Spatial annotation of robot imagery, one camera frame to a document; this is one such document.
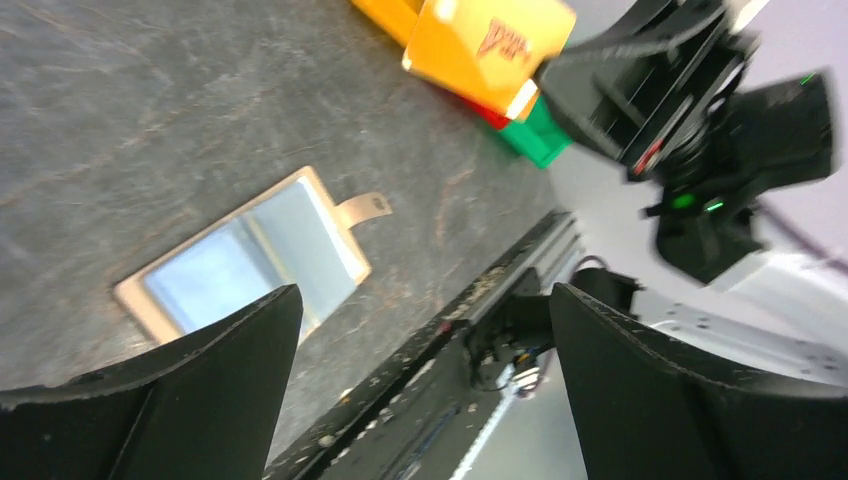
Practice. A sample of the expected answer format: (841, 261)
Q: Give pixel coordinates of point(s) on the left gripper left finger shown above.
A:
(204, 406)

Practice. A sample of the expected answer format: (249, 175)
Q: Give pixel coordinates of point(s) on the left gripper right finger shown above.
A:
(648, 406)

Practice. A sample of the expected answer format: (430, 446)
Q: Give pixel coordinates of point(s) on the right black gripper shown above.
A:
(714, 148)

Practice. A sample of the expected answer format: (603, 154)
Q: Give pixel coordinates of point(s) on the orange gold credit card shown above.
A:
(488, 51)

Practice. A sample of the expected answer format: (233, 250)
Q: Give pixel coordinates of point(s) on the beige leather card holder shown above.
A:
(292, 233)

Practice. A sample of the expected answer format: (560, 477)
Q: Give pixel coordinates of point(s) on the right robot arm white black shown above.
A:
(783, 309)

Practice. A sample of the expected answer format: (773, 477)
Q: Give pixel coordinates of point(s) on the green plastic bin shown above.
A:
(538, 138)

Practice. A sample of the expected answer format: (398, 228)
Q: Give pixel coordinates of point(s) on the red plastic bin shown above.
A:
(493, 119)

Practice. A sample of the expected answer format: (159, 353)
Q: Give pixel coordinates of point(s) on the yellow plastic bin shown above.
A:
(397, 18)

